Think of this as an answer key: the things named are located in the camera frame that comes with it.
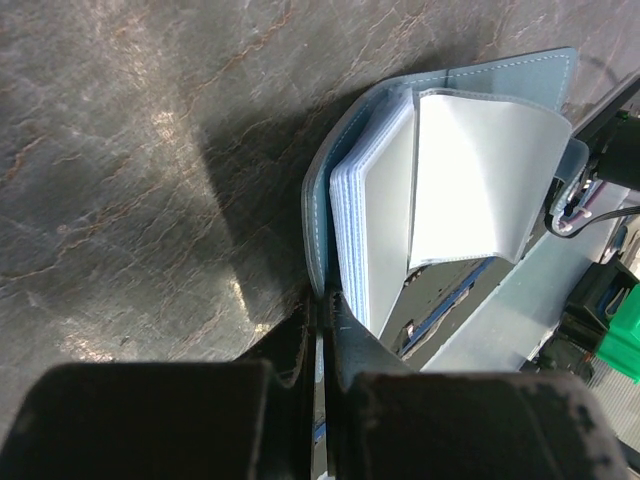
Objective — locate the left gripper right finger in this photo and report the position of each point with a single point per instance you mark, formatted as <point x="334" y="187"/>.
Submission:
<point x="385" y="421"/>

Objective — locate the blue leather card holder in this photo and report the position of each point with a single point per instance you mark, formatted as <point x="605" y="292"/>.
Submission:
<point x="437" y="167"/>

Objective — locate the green plastic block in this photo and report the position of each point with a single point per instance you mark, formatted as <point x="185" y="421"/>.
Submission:
<point x="619" y="348"/>

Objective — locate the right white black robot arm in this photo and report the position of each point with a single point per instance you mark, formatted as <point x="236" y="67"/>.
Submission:
<point x="611" y="133"/>

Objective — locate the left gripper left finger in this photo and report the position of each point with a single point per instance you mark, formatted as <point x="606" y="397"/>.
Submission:
<point x="249" y="418"/>

